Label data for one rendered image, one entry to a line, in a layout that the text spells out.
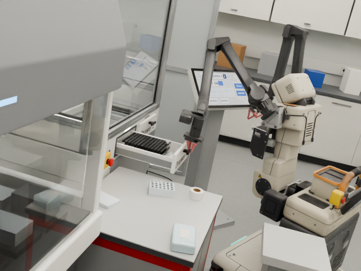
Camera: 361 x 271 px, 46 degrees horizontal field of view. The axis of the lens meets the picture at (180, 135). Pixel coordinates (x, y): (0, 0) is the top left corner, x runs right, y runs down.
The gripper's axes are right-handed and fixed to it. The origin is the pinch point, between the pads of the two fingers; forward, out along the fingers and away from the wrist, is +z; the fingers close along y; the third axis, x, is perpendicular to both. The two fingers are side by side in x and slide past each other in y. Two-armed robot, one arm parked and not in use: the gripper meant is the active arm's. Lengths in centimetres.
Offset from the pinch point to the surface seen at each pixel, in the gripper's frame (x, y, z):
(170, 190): 30.7, -1.7, 10.9
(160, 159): 15.9, 10.5, 3.8
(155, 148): 9.5, 16.5, 1.1
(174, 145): -8.3, 11.1, 3.0
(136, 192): 36.1, 12.9, 15.6
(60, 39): 123, 14, -60
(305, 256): 45, -67, 11
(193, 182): -95, 9, 58
